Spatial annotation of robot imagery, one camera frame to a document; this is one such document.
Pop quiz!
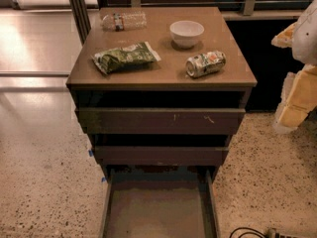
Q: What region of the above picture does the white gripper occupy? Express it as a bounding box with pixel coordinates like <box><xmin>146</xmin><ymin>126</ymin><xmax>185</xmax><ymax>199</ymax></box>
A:
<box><xmin>271</xmin><ymin>0</ymin><xmax>317</xmax><ymax>134</ymax></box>

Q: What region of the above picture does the green jalapeno chip bag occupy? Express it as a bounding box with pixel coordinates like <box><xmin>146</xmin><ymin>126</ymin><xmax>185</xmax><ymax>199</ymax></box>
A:
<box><xmin>92</xmin><ymin>42</ymin><xmax>160</xmax><ymax>74</ymax></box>

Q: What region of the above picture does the brown drawer cabinet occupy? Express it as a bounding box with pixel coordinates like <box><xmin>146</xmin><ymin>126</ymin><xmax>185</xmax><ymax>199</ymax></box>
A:
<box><xmin>66</xmin><ymin>7</ymin><xmax>257</xmax><ymax>171</ymax></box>

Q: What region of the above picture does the top drawer front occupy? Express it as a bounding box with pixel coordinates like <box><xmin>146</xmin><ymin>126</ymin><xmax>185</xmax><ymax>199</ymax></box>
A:
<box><xmin>75</xmin><ymin>107</ymin><xmax>245</xmax><ymax>135</ymax></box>

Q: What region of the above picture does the open bottom drawer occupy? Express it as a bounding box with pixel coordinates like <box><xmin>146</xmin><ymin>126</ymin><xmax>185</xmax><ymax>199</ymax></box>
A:
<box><xmin>98</xmin><ymin>167</ymin><xmax>221</xmax><ymax>238</ymax></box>

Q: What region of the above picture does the middle drawer front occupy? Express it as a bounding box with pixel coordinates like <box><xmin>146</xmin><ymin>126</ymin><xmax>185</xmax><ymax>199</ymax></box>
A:
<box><xmin>94</xmin><ymin>146</ymin><xmax>229</xmax><ymax>167</ymax></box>

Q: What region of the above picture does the white soda can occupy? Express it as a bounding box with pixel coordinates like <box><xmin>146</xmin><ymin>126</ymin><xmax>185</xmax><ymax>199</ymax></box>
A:
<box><xmin>186</xmin><ymin>51</ymin><xmax>226</xmax><ymax>78</ymax></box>

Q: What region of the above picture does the white bowl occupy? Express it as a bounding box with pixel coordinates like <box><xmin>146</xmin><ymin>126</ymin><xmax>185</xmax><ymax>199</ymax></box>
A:
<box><xmin>169</xmin><ymin>21</ymin><xmax>204</xmax><ymax>49</ymax></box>

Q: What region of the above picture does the power strip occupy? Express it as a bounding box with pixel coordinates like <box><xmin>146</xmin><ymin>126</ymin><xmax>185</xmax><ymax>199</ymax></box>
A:
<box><xmin>266</xmin><ymin>228</ymin><xmax>305</xmax><ymax>238</ymax></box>

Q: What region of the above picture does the clear plastic water bottle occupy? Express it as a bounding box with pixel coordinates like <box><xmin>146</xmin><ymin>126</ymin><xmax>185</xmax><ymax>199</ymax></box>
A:
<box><xmin>101</xmin><ymin>11</ymin><xmax>147</xmax><ymax>32</ymax></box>

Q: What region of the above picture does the black cable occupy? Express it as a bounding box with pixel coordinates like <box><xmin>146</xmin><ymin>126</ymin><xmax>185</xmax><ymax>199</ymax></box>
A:
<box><xmin>229</xmin><ymin>227</ymin><xmax>267</xmax><ymax>238</ymax></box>

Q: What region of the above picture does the dark vertical post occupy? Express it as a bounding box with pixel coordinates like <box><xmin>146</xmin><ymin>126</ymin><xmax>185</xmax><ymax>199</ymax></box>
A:
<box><xmin>69</xmin><ymin>0</ymin><xmax>91</xmax><ymax>44</ymax></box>

